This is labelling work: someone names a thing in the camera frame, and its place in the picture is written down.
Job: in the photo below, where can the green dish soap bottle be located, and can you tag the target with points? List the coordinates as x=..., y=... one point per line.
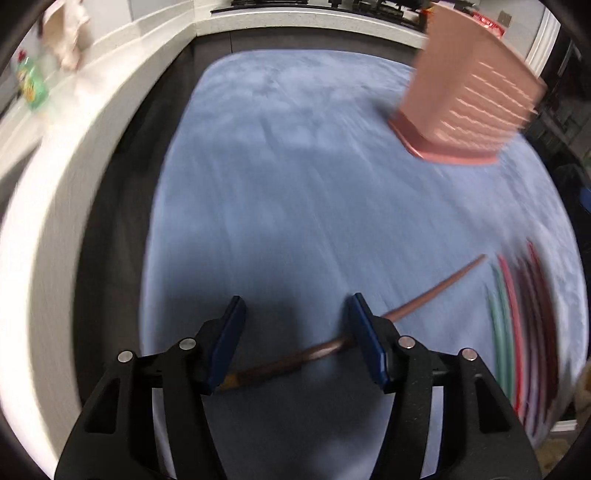
x=31, y=82

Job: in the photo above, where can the red cereal bag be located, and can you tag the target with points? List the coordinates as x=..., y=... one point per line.
x=495, y=28

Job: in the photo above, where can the wall power socket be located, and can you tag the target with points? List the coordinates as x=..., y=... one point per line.
x=504, y=19

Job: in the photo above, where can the pink plastic utensil holder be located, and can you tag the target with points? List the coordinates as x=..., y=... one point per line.
x=469, y=96

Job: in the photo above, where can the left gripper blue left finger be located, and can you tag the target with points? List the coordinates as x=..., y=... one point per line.
x=220, y=339

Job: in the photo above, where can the black gas stove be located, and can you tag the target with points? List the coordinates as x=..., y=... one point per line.
x=413, y=14

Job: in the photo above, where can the red chopstick white stripes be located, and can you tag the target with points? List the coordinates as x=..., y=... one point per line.
x=519, y=358

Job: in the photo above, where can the dark red patterned chopstick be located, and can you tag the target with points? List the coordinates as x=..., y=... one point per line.
x=533, y=376

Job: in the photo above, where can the brown wooden chopstick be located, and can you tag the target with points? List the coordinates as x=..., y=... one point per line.
x=294, y=362

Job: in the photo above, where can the cream hanging towel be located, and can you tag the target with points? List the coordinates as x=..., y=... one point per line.
x=62, y=24

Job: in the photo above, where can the green chopstick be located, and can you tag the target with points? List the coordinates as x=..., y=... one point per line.
x=499, y=342
x=503, y=310

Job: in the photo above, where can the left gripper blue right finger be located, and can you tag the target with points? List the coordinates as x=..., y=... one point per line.
x=376, y=337

